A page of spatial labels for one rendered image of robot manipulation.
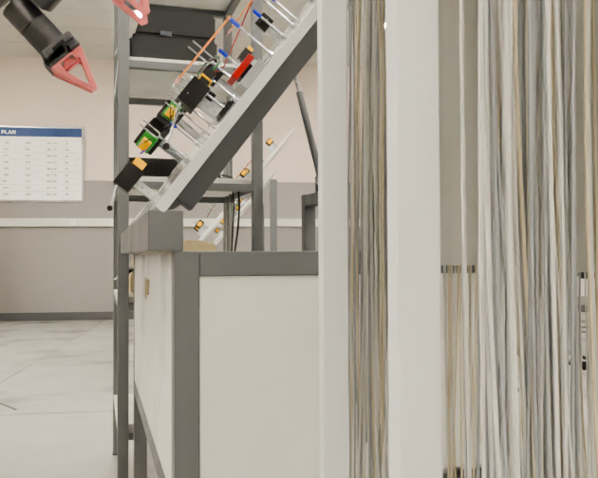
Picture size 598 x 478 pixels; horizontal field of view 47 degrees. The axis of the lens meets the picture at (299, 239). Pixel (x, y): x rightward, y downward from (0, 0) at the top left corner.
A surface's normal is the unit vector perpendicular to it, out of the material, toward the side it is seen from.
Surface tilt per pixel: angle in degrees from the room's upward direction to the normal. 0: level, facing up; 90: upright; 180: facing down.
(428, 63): 90
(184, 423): 90
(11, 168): 90
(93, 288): 90
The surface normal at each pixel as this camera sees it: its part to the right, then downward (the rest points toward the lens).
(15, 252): 0.12, -0.03
